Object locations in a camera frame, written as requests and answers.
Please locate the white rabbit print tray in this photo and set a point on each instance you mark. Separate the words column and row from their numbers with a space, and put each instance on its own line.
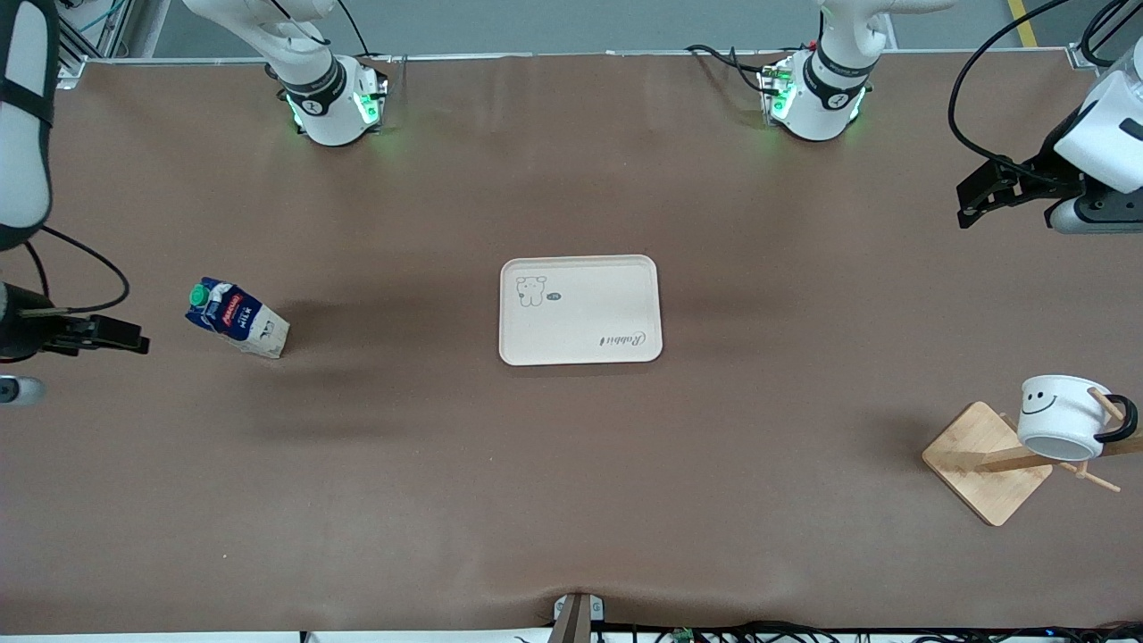
column 580, row 330

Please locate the aluminium frame post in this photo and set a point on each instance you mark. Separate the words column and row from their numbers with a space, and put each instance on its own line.
column 1085, row 55
column 67, row 40

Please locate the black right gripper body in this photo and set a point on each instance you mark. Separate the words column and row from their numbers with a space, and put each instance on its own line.
column 20, row 332

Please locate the wooden cup rack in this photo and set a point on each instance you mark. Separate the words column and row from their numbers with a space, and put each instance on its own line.
column 973, row 455

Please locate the metal table edge bracket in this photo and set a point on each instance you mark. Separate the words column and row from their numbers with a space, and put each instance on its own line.
column 576, row 621

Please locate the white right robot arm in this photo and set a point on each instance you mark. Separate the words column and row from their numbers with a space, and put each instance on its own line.
column 321, row 107

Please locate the blue white milk carton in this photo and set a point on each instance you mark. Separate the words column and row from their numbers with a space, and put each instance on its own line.
column 241, row 321

